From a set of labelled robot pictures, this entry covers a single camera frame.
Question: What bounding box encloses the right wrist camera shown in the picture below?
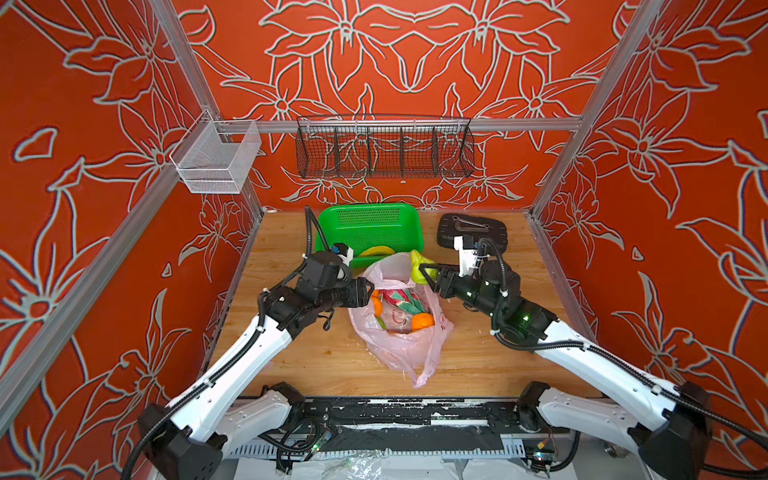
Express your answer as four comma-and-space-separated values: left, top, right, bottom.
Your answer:
453, 234, 480, 277

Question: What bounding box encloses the clear plastic wrap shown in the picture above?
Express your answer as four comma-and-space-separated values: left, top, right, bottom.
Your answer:
313, 453, 406, 479

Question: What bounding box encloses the yellow banana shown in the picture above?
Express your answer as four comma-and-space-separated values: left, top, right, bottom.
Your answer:
359, 245, 395, 258

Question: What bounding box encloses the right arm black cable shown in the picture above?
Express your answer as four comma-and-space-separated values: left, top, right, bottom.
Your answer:
479, 236, 768, 475

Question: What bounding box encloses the black plastic tool case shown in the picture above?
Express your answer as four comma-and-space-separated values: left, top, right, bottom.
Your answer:
436, 213, 509, 253

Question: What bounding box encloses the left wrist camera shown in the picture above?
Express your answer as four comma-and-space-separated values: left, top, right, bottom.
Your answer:
331, 242, 354, 267

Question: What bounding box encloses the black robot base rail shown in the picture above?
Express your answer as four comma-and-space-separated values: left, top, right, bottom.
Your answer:
233, 395, 571, 463

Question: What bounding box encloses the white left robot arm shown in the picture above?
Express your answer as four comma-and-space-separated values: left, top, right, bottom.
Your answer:
121, 277, 374, 479

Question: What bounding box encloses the black wire wall basket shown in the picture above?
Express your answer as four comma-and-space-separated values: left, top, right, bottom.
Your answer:
295, 113, 476, 180

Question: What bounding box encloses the pink plastic bag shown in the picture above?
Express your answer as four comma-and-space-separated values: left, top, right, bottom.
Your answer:
348, 253, 453, 388

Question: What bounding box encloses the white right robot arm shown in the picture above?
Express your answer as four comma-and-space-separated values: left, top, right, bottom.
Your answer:
420, 260, 712, 479

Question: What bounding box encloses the white wire wall basket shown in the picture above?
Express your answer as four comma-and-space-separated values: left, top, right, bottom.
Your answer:
170, 109, 262, 194

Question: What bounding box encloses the green plastic basket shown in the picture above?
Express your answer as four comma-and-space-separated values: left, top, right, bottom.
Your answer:
318, 202, 424, 269

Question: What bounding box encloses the orange fruit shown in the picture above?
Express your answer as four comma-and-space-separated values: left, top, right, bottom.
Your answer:
371, 290, 383, 317
411, 313, 435, 331

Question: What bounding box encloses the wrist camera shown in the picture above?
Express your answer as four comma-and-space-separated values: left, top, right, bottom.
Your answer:
453, 234, 480, 277
331, 242, 354, 267

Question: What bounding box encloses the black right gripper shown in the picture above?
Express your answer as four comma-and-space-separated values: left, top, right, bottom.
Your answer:
419, 261, 509, 323

